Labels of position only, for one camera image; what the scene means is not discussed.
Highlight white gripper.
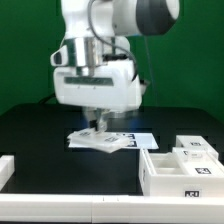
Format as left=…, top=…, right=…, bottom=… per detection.
left=50, top=43, right=142, bottom=132

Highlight white door panel with handle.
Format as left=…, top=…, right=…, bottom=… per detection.
left=68, top=128, right=130, bottom=153

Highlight white cabinet body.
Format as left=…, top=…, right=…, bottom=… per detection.
left=139, top=149, right=224, bottom=199

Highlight small white panel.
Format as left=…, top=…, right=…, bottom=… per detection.
left=172, top=148, right=224, bottom=178

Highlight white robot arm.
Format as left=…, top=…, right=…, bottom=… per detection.
left=50, top=0, right=180, bottom=132

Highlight white marker base sheet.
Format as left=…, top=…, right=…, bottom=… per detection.
left=68, top=131, right=160, bottom=150

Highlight white closed box part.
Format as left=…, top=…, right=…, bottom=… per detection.
left=175, top=135, right=219, bottom=159

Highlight white left fence block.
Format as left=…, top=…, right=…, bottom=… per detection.
left=0, top=155, right=15, bottom=191

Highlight black cables at base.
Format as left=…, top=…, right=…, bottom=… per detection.
left=37, top=93, right=57, bottom=105

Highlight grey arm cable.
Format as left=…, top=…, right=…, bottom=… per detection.
left=87, top=0, right=139, bottom=81

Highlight white front fence rail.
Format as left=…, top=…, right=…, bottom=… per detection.
left=0, top=194, right=224, bottom=224

